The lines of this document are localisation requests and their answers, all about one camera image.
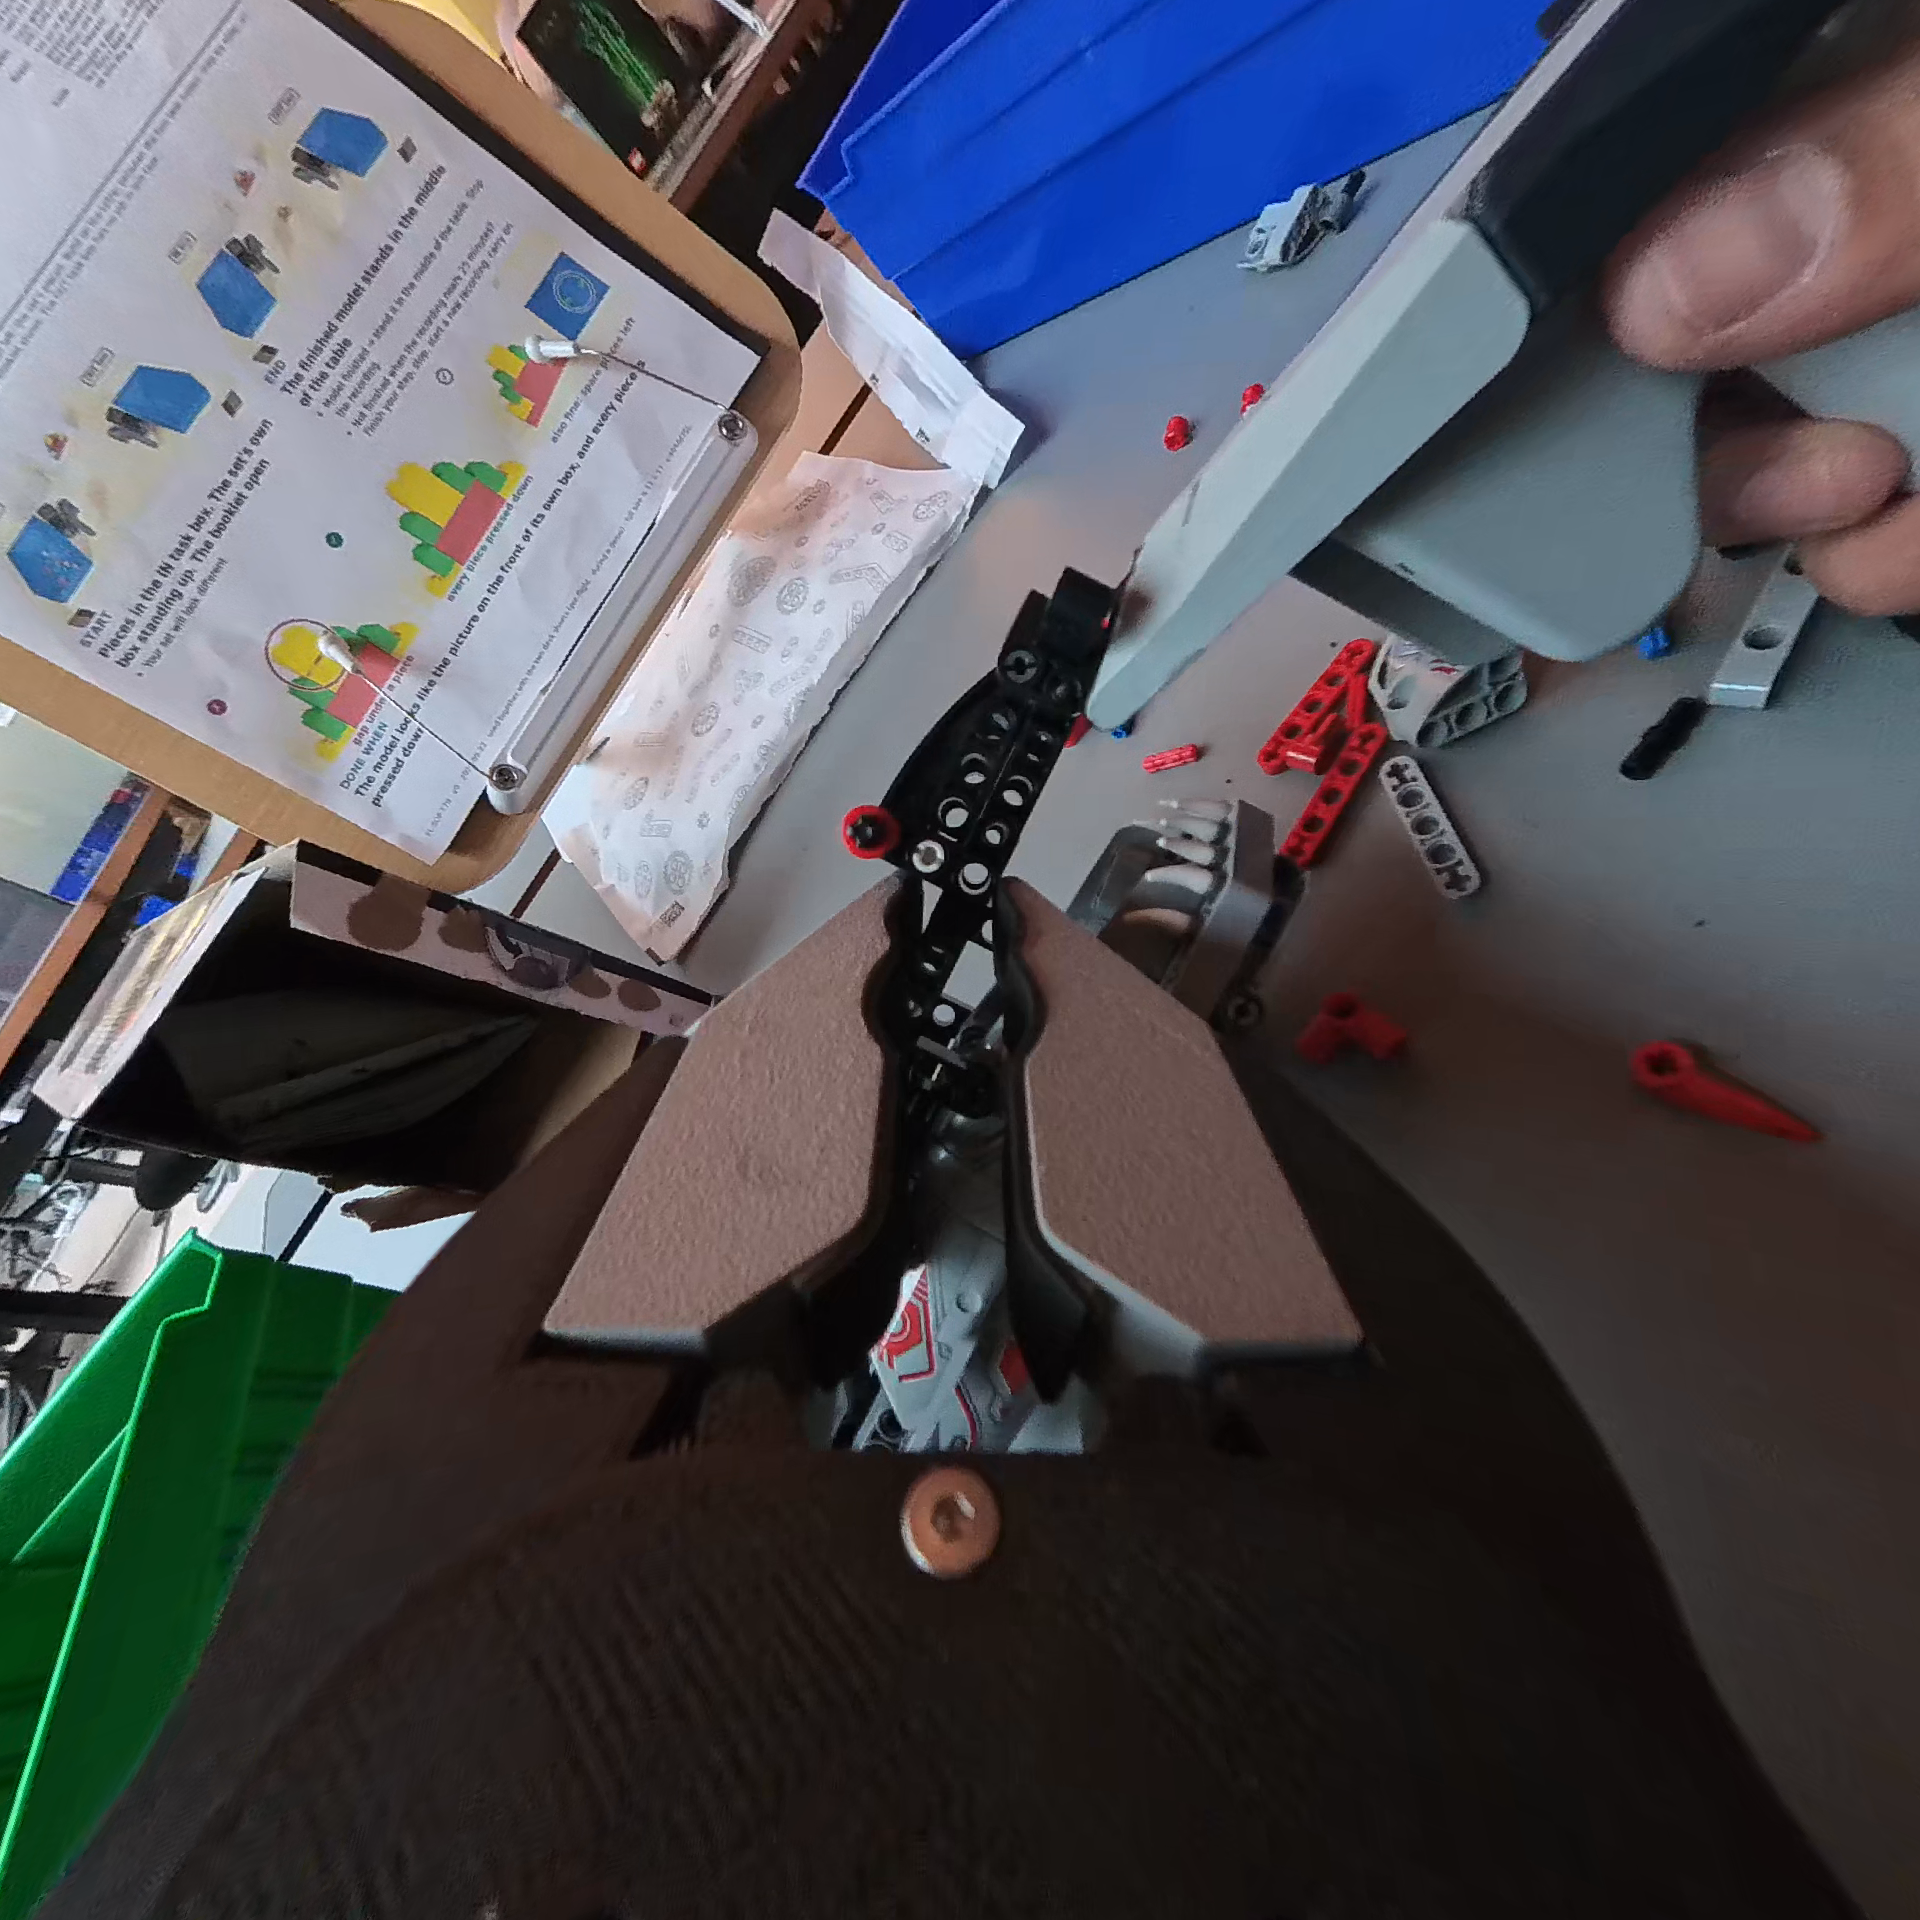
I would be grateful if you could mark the light grey lego beam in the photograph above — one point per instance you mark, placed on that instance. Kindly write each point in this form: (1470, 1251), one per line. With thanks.
(1434, 826)
(1764, 629)

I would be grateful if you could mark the red lego claw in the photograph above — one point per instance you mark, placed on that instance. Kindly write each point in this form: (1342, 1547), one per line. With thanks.
(1711, 1084)

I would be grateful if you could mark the red lego beam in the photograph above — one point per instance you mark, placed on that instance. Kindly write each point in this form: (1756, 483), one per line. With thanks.
(1305, 713)
(1335, 795)

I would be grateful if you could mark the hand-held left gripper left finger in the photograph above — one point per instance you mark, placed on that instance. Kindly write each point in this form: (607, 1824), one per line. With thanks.
(751, 1184)

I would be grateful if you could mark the printed grey lego panel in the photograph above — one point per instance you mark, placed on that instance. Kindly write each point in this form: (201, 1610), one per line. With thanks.
(1447, 691)

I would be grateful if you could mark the black grey lego model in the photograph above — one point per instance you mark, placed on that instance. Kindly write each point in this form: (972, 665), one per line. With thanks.
(974, 780)

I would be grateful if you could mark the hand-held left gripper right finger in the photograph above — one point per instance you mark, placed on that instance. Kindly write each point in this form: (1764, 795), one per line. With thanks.
(1170, 1184)

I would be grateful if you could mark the red lego pin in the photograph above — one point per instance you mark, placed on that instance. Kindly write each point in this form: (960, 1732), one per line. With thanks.
(1170, 756)

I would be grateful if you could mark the printed paper bag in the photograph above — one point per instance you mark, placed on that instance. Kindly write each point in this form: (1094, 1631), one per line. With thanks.
(751, 675)

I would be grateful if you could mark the black lego pin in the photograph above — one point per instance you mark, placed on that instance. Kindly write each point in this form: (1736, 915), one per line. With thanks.
(1661, 738)

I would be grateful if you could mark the plain white paper bag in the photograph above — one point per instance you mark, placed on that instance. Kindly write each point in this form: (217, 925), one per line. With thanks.
(914, 375)

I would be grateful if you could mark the printed instruction sheet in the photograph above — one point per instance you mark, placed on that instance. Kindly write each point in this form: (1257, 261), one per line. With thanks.
(225, 375)

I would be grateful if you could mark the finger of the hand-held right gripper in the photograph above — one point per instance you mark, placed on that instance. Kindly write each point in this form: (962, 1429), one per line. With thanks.
(1320, 434)

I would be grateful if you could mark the blue plastic bin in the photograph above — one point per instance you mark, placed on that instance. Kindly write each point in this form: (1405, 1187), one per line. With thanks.
(1126, 148)

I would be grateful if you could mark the dark printed booklet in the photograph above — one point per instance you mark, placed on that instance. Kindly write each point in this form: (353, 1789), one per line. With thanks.
(630, 60)

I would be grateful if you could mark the black lego set box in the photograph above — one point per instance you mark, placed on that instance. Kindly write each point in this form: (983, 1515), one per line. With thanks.
(375, 1050)

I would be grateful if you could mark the red lego connector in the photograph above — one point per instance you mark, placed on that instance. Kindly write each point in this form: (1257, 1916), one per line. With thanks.
(1350, 1026)

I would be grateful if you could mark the clear clip bar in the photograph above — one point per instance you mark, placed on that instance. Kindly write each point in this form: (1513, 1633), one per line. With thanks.
(630, 599)

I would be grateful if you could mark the instruction sheet on stand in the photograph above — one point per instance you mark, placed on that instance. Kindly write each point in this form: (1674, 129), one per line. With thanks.
(662, 194)

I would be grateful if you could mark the person's right hand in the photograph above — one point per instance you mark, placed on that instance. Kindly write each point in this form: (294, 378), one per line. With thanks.
(1741, 255)

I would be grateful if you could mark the green plastic bin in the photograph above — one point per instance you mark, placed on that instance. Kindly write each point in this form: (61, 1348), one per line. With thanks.
(149, 1425)

